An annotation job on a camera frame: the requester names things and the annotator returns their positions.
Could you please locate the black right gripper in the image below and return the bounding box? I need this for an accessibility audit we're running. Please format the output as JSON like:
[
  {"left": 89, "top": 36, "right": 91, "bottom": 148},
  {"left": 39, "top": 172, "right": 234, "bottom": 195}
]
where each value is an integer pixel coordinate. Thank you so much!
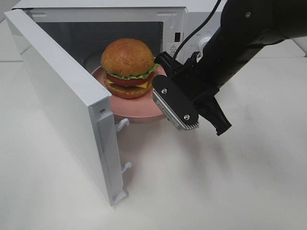
[{"left": 154, "top": 52, "right": 232, "bottom": 136}]

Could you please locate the pink round plate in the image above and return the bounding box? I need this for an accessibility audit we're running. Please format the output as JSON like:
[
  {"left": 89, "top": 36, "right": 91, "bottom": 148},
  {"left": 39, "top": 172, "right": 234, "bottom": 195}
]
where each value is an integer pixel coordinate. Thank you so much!
[{"left": 91, "top": 62, "right": 168, "bottom": 124}]

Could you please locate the burger with lettuce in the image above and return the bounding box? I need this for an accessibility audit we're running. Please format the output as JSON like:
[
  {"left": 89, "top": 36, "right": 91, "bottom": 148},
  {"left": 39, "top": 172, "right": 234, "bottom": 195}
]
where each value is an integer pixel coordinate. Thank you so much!
[{"left": 100, "top": 38, "right": 158, "bottom": 99}]

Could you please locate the white microwave door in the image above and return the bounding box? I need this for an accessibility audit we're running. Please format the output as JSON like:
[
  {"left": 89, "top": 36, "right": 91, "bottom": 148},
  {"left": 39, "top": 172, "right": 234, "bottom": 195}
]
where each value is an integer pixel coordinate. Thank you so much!
[{"left": 5, "top": 9, "right": 127, "bottom": 206}]

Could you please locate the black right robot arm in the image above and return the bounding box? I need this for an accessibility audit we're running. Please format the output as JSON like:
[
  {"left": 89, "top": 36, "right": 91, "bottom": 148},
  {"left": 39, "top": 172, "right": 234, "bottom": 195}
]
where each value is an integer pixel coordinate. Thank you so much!
[{"left": 153, "top": 0, "right": 307, "bottom": 135}]

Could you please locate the white upper power knob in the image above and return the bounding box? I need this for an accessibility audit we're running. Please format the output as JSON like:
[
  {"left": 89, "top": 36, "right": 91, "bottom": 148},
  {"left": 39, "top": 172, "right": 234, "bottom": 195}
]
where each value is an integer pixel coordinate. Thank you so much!
[{"left": 197, "top": 34, "right": 212, "bottom": 52}]

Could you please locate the white microwave oven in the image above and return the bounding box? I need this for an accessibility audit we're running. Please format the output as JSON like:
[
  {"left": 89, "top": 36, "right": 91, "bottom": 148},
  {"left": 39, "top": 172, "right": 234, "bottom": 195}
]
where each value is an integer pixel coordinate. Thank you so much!
[{"left": 10, "top": 0, "right": 215, "bottom": 74}]

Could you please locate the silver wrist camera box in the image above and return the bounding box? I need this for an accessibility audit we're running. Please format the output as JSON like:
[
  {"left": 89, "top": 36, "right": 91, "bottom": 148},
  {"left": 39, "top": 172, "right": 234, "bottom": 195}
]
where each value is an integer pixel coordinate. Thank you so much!
[{"left": 152, "top": 75, "right": 199, "bottom": 130}]

